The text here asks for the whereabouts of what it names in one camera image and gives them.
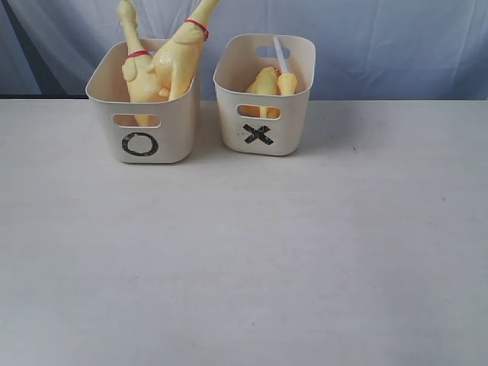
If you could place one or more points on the blue backdrop cloth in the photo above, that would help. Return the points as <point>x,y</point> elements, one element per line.
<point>365,49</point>

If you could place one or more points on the yellow rubber chicken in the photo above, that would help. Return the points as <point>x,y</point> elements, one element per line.
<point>143,87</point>
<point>175,63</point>

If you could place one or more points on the yellow rubber chicken front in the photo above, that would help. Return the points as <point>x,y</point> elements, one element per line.
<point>143,87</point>

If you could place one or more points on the cream bin marked O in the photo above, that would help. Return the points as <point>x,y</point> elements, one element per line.
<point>141,133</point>

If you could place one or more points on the headless yellow rubber chicken body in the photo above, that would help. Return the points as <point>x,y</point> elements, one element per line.
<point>265,83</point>

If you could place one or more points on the chicken head with white tube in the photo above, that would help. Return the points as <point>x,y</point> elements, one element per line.
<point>287,81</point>

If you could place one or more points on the cream bin marked X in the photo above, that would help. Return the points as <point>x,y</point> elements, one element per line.
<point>255,123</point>

